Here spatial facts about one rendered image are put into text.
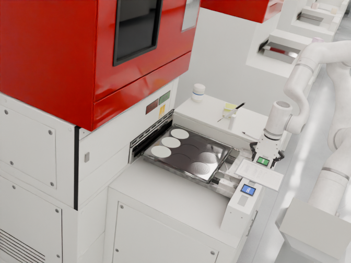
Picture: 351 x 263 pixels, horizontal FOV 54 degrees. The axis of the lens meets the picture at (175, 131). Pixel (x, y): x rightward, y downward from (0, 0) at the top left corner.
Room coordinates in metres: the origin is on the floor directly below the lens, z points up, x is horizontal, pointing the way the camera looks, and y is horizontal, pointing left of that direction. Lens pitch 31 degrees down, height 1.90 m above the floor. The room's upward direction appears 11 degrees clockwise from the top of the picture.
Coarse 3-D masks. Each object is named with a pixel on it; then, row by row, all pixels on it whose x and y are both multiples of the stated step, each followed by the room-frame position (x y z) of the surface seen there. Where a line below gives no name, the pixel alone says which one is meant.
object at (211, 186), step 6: (144, 156) 1.45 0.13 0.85; (150, 162) 1.43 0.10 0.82; (156, 162) 1.42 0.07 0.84; (162, 168) 1.40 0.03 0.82; (168, 168) 1.39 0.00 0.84; (180, 174) 1.37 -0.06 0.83; (192, 180) 1.34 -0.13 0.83; (198, 180) 1.33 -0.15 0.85; (204, 186) 1.32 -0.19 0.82; (210, 186) 1.31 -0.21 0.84; (216, 186) 1.31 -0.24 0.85; (216, 192) 1.30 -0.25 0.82
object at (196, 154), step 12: (168, 132) 1.63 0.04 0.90; (192, 132) 1.68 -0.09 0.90; (156, 144) 1.49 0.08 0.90; (180, 144) 1.53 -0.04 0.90; (192, 144) 1.56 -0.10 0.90; (204, 144) 1.58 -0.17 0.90; (216, 144) 1.60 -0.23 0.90; (156, 156) 1.39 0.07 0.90; (180, 156) 1.43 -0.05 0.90; (192, 156) 1.45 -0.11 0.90; (204, 156) 1.47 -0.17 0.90; (216, 156) 1.49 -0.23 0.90; (180, 168) 1.33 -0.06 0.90; (192, 168) 1.35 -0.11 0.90; (204, 168) 1.37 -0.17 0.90
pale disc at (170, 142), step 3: (165, 138) 1.56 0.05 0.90; (168, 138) 1.57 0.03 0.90; (171, 138) 1.57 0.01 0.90; (174, 138) 1.58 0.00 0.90; (162, 141) 1.53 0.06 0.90; (165, 141) 1.53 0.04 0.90; (168, 141) 1.54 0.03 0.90; (171, 141) 1.54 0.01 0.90; (174, 141) 1.55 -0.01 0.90; (177, 141) 1.55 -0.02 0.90; (165, 144) 1.51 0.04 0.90; (168, 144) 1.51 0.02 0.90; (171, 144) 1.52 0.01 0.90; (174, 144) 1.53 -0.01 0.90; (177, 144) 1.53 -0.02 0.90; (171, 147) 1.49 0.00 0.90; (174, 147) 1.50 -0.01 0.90
